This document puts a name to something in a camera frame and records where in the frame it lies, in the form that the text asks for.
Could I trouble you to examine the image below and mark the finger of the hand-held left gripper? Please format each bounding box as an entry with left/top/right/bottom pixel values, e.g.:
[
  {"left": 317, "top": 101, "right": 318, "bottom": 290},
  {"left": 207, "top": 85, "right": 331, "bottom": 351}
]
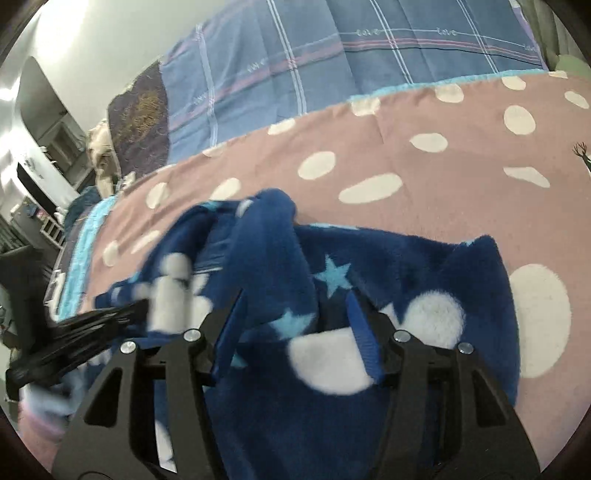
[
  {"left": 6, "top": 329, "right": 115, "bottom": 403},
  {"left": 48, "top": 298, "right": 151, "bottom": 336}
]

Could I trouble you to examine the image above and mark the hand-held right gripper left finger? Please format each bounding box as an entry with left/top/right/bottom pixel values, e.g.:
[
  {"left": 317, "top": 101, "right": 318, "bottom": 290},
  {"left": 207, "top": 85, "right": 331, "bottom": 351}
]
[{"left": 51, "top": 288, "right": 245, "bottom": 480}]

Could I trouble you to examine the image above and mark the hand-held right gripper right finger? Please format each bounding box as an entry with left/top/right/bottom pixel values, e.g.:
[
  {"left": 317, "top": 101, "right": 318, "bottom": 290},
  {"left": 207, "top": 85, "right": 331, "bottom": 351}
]
[{"left": 346, "top": 292, "right": 542, "bottom": 480}]

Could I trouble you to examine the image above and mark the blue fleece star-print garment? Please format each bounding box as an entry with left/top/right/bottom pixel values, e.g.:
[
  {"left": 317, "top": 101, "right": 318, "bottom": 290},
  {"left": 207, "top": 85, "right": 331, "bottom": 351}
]
[{"left": 18, "top": 187, "right": 520, "bottom": 480}]

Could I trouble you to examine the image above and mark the dark printed bed sheet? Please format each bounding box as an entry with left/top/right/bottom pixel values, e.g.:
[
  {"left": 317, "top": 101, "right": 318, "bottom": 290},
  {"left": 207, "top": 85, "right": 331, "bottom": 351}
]
[{"left": 46, "top": 231, "right": 79, "bottom": 319}]

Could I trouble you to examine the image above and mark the dark wooden cabinet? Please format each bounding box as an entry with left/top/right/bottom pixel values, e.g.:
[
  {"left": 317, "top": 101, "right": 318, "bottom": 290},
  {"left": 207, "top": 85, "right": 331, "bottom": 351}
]
[{"left": 0, "top": 244, "right": 47, "bottom": 347}]

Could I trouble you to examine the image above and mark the white small shelf rack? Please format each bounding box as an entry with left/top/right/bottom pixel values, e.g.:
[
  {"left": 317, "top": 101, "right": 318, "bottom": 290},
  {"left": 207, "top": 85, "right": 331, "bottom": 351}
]
[{"left": 39, "top": 215, "right": 65, "bottom": 247}]

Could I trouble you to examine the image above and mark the dark teal blanket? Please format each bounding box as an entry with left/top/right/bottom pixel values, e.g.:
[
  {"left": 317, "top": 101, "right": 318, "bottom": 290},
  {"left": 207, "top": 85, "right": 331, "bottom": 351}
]
[{"left": 65, "top": 187, "right": 114, "bottom": 232}]

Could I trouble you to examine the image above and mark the pink dotted blanket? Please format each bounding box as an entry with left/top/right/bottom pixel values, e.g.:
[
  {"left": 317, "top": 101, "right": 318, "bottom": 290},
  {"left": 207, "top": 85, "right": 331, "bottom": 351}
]
[{"left": 60, "top": 69, "right": 591, "bottom": 467}]

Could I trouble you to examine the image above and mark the beige crumpled cloth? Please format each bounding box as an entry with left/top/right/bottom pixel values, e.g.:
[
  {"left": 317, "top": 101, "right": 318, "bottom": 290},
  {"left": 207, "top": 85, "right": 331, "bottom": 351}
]
[{"left": 87, "top": 117, "right": 123, "bottom": 197}]

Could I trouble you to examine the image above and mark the dark tree-print pillow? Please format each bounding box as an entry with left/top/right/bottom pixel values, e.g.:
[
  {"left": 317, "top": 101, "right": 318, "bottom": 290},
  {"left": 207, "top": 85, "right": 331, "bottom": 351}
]
[{"left": 107, "top": 60, "right": 171, "bottom": 178}]

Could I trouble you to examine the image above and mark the green cloth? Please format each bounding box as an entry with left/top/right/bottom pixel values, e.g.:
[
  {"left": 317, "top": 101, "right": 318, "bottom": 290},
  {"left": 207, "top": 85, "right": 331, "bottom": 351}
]
[{"left": 549, "top": 54, "right": 587, "bottom": 77}]

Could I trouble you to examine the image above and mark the lilac pillowcase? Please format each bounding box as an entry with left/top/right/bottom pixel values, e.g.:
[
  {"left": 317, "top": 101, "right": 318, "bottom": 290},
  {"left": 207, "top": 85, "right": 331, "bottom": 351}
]
[{"left": 510, "top": 0, "right": 550, "bottom": 70}]

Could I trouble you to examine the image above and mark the grey pleated curtain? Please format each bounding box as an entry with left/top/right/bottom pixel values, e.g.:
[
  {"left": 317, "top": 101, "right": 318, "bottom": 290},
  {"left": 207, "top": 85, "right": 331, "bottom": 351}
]
[{"left": 526, "top": 0, "right": 587, "bottom": 65}]

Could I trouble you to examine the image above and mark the black wall screen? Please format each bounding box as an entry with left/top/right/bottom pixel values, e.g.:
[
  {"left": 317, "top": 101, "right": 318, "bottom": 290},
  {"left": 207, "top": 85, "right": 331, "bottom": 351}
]
[{"left": 16, "top": 164, "right": 61, "bottom": 213}]

